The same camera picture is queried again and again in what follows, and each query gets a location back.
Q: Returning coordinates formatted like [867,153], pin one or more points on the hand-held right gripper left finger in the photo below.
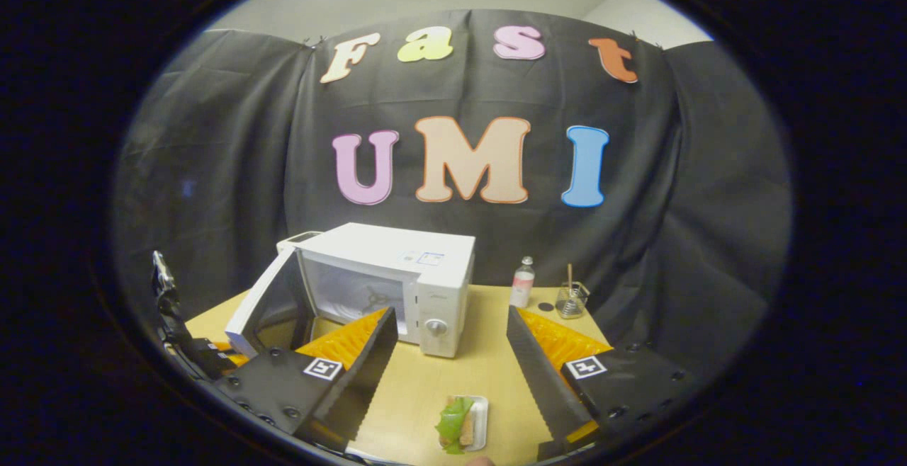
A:
[370,374]

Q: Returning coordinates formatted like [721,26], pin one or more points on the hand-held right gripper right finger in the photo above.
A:
[538,381]

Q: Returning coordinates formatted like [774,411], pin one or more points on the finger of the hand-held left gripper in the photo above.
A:
[230,354]

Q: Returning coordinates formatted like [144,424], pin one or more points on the lettuce sandwich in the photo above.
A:
[453,420]

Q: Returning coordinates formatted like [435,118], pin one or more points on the white microwave oven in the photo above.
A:
[443,296]

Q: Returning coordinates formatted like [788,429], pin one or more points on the white rectangular plate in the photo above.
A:
[480,423]

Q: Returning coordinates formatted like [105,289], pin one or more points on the small glass jar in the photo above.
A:
[570,304]

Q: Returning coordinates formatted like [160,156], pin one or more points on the small pink label bottle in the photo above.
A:
[522,285]

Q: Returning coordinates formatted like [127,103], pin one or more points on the thin wooden stick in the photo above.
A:
[569,275]

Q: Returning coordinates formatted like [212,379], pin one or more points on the small white electronic device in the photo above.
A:
[301,237]

